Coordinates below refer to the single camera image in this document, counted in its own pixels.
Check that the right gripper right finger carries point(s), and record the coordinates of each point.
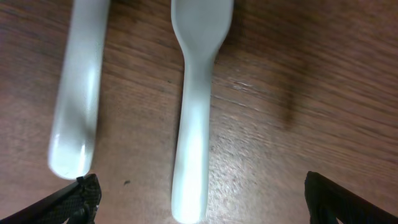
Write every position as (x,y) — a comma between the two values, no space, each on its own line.
(330,203)

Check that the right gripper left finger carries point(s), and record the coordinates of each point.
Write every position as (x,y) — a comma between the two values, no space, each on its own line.
(75,203)

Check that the white plastic spoon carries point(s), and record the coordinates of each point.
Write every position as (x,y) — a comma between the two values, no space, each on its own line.
(73,136)

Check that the white plastic fork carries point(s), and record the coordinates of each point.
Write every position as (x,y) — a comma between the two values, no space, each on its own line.
(200,26)

